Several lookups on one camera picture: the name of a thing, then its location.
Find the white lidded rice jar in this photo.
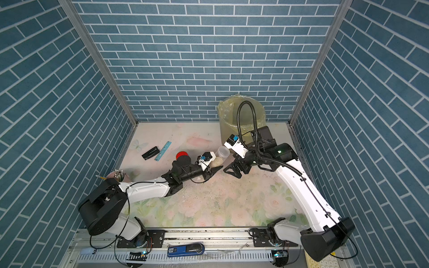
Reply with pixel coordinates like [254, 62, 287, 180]
[216, 146, 230, 159]

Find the clear rice jar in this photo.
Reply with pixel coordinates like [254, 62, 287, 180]
[210, 156, 225, 168]

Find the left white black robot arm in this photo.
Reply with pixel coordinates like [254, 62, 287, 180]
[78, 152, 222, 248]

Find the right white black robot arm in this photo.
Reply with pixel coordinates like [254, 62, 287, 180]
[224, 126, 355, 261]

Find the red lidded rice jar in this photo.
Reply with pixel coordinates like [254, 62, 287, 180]
[176, 151, 189, 161]

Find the teal ruler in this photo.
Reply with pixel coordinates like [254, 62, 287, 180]
[155, 141, 172, 161]

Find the black stapler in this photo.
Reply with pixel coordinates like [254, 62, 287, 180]
[142, 146, 160, 160]

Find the beige bin with yellow bag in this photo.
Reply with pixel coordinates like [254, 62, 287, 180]
[217, 94, 266, 144]

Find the pink pen holder cup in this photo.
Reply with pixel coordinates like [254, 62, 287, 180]
[96, 169, 131, 183]

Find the blue black handheld device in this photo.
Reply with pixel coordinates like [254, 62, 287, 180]
[167, 243, 205, 258]

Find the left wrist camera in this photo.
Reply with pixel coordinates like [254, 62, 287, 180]
[197, 152, 216, 170]

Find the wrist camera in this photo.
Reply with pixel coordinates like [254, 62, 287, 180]
[224, 134, 248, 159]
[197, 152, 216, 170]

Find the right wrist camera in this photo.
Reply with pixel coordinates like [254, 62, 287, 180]
[224, 134, 248, 159]

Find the aluminium mounting rail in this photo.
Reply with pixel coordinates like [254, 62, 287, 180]
[70, 227, 346, 250]

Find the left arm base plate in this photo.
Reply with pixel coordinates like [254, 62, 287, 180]
[117, 230, 166, 249]

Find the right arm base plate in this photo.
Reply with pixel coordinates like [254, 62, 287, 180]
[248, 227, 298, 247]

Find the white slotted cable duct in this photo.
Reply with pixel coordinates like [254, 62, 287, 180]
[77, 250, 273, 264]

